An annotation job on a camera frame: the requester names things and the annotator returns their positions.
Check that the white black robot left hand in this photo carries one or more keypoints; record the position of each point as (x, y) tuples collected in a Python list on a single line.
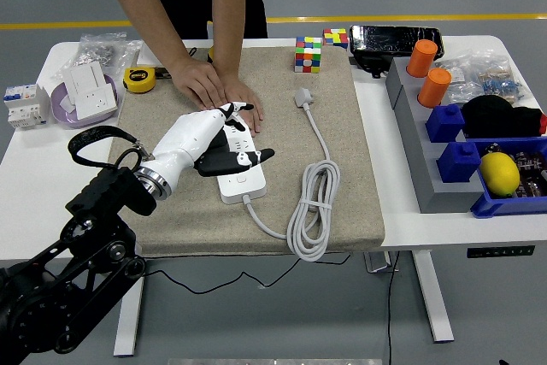
[(188, 138)]

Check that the person's right hand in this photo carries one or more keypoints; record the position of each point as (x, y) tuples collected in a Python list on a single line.
[(198, 83)]

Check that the person's left hand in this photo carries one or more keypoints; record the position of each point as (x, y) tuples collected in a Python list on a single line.
[(245, 95)]

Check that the black plug adapter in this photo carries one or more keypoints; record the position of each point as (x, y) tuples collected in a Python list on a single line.
[(220, 143)]

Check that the white power strip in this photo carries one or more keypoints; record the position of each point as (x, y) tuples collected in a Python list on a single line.
[(243, 187)]

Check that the person's right forearm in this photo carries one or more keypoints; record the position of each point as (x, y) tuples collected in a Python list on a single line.
[(139, 1)]

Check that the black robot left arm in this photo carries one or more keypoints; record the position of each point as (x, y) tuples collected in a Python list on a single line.
[(64, 284)]

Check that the person's left forearm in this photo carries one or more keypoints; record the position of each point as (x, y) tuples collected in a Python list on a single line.
[(228, 6)]

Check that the small yellow tape measure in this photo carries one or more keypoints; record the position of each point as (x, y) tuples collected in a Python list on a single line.
[(210, 53)]

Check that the white flat card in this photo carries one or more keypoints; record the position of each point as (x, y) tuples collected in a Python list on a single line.
[(149, 55)]

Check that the large colourful puzzle cube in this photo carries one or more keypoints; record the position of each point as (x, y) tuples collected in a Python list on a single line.
[(307, 55)]

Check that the grey-brown mat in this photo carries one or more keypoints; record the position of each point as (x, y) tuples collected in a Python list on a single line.
[(205, 224)]

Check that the white table leg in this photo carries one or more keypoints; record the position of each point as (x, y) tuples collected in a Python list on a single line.
[(433, 301), (128, 322)]

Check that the clear bag of metal screws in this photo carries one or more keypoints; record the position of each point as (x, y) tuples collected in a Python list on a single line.
[(102, 53)]

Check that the small colourful puzzle cube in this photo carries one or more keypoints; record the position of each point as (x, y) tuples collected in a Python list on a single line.
[(335, 38)]

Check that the black table control panel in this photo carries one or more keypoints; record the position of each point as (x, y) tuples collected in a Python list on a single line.
[(500, 251)]

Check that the purple bowl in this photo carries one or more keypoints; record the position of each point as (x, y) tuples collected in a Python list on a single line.
[(64, 119)]

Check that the blue plastic bin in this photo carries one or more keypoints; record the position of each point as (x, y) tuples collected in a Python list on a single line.
[(504, 209)]

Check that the glossy black device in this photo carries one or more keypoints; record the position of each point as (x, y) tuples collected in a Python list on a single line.
[(393, 40)]

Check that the grey under-table box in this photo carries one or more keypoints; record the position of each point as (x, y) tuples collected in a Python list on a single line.
[(378, 262)]

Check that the white circuit breaker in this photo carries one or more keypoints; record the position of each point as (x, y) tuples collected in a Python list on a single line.
[(23, 106)]

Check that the orange cylinder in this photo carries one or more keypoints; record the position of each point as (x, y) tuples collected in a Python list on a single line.
[(421, 59), (433, 87)]

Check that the yellow lemon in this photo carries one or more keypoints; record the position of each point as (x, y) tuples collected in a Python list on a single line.
[(499, 174)]

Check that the grey stepped block holder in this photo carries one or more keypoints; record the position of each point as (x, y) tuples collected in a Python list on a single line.
[(421, 177)]

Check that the dark cylindrical components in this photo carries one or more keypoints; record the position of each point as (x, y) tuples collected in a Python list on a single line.
[(530, 168)]

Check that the blue square peg block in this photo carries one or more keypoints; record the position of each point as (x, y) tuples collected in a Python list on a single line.
[(458, 162), (444, 123)]

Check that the clear bag of small parts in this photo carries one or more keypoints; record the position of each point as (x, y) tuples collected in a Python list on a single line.
[(459, 83)]

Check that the red block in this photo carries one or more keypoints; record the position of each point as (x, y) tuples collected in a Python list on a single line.
[(543, 125)]

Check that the black cloth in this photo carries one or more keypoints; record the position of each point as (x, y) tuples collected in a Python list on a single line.
[(495, 119)]

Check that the clear bag of blue components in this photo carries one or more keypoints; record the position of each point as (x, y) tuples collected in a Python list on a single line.
[(502, 83)]

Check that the white wall socket panels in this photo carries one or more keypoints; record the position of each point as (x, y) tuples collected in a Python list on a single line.
[(96, 102)]

